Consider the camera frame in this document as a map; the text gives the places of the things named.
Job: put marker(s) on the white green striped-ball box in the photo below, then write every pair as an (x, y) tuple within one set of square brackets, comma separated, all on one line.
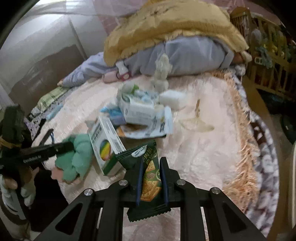
[(106, 145)]

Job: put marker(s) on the white green small box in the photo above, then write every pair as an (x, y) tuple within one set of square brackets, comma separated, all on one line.
[(129, 88)]

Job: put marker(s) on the white mosquito net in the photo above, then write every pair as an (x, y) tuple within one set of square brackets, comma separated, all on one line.
[(109, 13)]

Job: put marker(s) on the pink white baby bottle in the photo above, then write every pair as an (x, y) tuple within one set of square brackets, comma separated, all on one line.
[(123, 72)]

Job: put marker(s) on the wooden baby crib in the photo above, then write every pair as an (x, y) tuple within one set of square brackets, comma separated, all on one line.
[(274, 44)]

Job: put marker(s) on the green cracker snack packet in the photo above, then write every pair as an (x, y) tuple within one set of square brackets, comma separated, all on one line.
[(152, 198)]

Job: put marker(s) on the white foam block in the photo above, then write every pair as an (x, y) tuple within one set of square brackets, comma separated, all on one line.
[(176, 100)]

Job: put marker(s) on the white plush toy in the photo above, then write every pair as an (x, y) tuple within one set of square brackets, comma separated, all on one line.
[(163, 69)]

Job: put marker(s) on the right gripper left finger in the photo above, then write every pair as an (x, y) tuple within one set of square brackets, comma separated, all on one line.
[(140, 171)]

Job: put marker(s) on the grey white patterned blanket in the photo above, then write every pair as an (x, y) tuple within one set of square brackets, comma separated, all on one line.
[(263, 211)]

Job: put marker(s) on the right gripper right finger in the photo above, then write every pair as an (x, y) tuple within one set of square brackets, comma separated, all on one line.
[(164, 171)]

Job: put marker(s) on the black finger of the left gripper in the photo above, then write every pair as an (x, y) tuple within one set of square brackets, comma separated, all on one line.
[(46, 151)]

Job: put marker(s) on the yellow knitted blanket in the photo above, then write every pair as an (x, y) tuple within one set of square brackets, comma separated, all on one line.
[(159, 21)]

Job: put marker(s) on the light blue small tube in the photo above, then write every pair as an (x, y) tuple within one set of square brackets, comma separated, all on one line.
[(53, 113)]

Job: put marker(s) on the gloved left hand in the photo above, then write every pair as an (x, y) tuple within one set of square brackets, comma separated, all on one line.
[(27, 191)]

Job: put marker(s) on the white milk carton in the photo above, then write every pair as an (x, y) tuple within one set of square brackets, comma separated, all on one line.
[(134, 110)]

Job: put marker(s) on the pink rolled cloth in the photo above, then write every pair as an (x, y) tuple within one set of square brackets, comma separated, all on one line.
[(110, 77)]

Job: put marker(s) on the blue snack wrapper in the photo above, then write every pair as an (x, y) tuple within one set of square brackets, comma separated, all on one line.
[(114, 114)]

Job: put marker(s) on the green plaid cloth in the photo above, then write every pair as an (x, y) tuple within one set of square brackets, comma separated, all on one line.
[(46, 100)]

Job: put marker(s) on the white blue snack bag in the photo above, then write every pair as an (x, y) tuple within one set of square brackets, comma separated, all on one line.
[(161, 125)]

